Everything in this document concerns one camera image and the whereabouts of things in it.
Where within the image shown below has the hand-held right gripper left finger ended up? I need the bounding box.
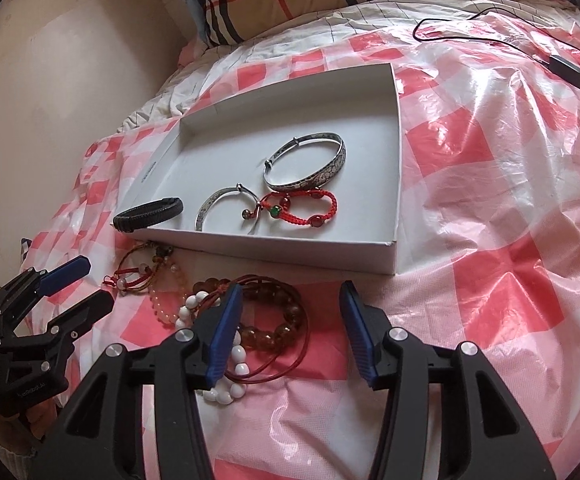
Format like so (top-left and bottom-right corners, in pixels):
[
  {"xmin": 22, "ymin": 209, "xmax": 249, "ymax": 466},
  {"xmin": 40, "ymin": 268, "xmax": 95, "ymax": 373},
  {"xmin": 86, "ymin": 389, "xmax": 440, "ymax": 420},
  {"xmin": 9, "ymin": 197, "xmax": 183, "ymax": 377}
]
[{"xmin": 50, "ymin": 284, "xmax": 245, "ymax": 480}]

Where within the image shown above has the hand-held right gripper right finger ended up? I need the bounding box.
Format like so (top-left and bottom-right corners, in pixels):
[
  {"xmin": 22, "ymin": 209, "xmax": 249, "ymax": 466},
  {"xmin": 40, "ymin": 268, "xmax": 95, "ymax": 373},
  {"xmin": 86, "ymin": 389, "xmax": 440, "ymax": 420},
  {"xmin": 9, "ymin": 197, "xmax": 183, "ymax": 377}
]
[{"xmin": 339, "ymin": 280, "xmax": 558, "ymax": 480}]

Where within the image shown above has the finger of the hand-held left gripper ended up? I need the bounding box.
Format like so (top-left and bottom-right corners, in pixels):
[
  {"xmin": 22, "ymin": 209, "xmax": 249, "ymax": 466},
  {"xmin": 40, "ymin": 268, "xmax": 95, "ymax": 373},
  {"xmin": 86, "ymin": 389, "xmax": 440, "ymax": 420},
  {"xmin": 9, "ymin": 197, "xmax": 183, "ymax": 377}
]
[
  {"xmin": 0, "ymin": 255, "xmax": 92, "ymax": 336},
  {"xmin": 0, "ymin": 287, "xmax": 117, "ymax": 361}
]

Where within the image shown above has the amber bead bracelet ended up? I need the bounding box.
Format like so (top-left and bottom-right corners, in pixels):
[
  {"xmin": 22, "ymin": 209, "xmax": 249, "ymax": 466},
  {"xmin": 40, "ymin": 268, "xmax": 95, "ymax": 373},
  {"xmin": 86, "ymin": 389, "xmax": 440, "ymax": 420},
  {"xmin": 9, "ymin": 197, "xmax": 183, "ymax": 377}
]
[{"xmin": 195, "ymin": 276, "xmax": 307, "ymax": 353}]

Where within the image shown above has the pale translucent bead bracelet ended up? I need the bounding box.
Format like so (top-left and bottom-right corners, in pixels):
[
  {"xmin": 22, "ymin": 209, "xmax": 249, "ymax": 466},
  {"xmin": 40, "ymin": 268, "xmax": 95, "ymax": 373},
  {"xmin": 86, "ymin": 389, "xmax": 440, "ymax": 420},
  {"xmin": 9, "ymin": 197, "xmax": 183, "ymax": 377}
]
[{"xmin": 147, "ymin": 260, "xmax": 195, "ymax": 328}]

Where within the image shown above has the dark red cord loop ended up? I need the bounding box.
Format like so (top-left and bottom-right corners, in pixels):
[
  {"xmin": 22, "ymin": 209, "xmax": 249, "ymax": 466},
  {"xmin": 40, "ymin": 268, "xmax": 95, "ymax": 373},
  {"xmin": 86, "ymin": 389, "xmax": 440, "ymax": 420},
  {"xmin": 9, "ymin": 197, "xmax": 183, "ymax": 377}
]
[{"xmin": 190, "ymin": 274, "xmax": 315, "ymax": 383}]

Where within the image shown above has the red cord white bead bracelet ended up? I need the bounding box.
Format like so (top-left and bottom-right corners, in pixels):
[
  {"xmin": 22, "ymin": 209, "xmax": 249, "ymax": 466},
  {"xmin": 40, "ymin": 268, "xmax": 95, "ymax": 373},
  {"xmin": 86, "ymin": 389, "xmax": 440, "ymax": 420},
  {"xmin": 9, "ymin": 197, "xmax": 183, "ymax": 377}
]
[{"xmin": 102, "ymin": 241, "xmax": 175, "ymax": 296}]

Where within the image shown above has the black braided bracelet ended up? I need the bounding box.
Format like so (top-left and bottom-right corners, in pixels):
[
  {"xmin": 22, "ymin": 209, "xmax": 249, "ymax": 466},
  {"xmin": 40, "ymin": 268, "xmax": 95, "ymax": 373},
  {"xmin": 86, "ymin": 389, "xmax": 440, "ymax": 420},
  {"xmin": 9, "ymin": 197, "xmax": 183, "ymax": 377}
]
[{"xmin": 112, "ymin": 197, "xmax": 185, "ymax": 233}]

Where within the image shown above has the thin silver bangle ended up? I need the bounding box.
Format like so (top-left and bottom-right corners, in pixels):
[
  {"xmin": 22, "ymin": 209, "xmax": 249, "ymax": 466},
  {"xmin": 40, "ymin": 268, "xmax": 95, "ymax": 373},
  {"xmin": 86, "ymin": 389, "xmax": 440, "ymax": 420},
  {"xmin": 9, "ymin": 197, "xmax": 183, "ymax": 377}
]
[{"xmin": 195, "ymin": 183, "xmax": 261, "ymax": 236}]

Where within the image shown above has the red cord beaded bracelet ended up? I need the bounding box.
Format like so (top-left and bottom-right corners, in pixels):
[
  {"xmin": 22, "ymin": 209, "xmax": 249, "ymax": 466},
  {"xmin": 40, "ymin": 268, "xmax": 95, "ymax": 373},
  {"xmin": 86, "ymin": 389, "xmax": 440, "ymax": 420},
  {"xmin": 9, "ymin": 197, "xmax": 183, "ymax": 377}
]
[{"xmin": 259, "ymin": 189, "xmax": 338, "ymax": 228}]

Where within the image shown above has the wide silver bangle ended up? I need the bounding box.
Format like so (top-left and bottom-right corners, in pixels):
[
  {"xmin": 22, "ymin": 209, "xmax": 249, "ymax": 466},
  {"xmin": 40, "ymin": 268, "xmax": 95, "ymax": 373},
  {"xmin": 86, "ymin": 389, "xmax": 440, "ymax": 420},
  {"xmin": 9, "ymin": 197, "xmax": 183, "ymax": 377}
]
[{"xmin": 262, "ymin": 131, "xmax": 347, "ymax": 193}]

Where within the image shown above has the white cardboard box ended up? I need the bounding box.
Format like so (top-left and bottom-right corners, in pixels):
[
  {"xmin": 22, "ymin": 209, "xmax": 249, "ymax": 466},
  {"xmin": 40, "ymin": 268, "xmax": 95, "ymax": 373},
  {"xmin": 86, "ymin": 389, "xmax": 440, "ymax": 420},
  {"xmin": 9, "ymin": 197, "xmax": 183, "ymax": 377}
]
[{"xmin": 114, "ymin": 61, "xmax": 401, "ymax": 276}]

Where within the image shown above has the white board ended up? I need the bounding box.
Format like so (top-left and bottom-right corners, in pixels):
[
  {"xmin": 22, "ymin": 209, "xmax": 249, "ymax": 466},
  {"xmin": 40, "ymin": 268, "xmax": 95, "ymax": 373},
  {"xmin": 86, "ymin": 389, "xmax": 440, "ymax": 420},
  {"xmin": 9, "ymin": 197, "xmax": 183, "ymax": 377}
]
[{"xmin": 0, "ymin": 7, "xmax": 193, "ymax": 271}]

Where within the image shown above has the red checked plastic sheet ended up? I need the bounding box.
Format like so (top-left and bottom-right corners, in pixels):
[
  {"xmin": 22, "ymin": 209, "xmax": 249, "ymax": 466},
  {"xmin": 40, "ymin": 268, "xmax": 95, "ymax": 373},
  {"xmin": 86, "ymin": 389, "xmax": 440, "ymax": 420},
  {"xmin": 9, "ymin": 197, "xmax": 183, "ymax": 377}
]
[{"xmin": 17, "ymin": 0, "xmax": 580, "ymax": 480}]

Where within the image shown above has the pink pillow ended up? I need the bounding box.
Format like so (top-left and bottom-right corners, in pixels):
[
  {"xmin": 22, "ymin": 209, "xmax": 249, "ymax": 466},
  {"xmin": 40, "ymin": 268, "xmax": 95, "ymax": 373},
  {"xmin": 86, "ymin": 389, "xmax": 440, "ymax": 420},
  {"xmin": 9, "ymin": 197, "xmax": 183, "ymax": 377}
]
[{"xmin": 176, "ymin": 40, "xmax": 211, "ymax": 67}]

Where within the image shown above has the white duvet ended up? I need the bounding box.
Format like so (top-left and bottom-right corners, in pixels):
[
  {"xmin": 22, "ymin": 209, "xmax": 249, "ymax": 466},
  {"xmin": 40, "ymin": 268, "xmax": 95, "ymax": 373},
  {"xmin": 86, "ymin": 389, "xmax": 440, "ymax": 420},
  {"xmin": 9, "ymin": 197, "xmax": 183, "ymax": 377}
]
[{"xmin": 115, "ymin": 0, "xmax": 580, "ymax": 133}]

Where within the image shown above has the black charger with cable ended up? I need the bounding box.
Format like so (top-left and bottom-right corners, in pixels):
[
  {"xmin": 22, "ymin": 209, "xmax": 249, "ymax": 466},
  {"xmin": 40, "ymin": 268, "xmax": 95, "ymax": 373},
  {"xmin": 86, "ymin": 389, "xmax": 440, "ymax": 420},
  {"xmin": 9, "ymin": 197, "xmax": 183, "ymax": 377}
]
[{"xmin": 412, "ymin": 7, "xmax": 580, "ymax": 92}]

